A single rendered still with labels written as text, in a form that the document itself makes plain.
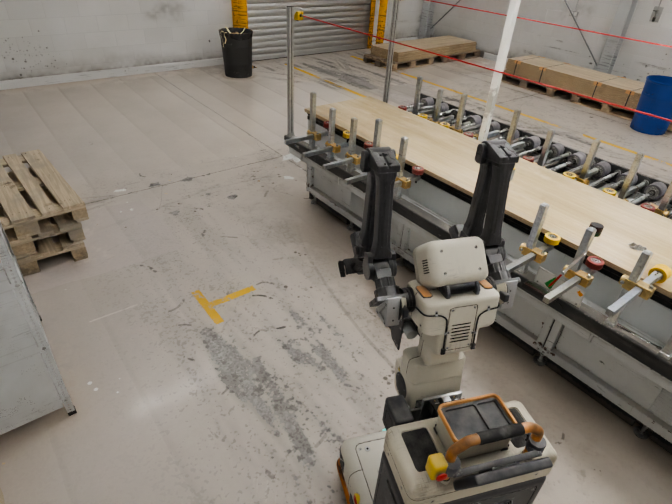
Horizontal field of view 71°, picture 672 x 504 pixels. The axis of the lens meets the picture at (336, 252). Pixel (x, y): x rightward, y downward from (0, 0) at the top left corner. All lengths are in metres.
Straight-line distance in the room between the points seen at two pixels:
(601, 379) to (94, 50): 7.99
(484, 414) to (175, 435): 1.64
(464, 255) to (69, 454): 2.15
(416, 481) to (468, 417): 0.27
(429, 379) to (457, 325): 0.32
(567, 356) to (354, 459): 1.52
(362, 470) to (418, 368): 0.64
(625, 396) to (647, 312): 0.57
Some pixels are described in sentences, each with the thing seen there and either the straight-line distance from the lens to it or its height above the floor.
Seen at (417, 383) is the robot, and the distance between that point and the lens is 1.86.
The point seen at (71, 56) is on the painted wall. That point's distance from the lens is 8.73.
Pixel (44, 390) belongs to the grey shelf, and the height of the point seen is 0.24.
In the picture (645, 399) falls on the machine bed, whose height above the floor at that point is 0.23.
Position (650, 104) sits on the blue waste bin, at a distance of 8.11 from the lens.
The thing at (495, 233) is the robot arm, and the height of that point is 1.33.
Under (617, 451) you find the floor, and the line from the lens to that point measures 3.10.
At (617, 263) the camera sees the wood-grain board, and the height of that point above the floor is 0.90.
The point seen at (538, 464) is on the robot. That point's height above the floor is 0.95.
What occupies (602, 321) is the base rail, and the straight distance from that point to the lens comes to 2.65.
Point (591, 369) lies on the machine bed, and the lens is 3.16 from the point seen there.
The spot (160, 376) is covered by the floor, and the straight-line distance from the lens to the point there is 3.02.
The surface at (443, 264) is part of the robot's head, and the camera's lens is 1.54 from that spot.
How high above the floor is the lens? 2.21
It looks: 35 degrees down
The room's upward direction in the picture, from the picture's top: 4 degrees clockwise
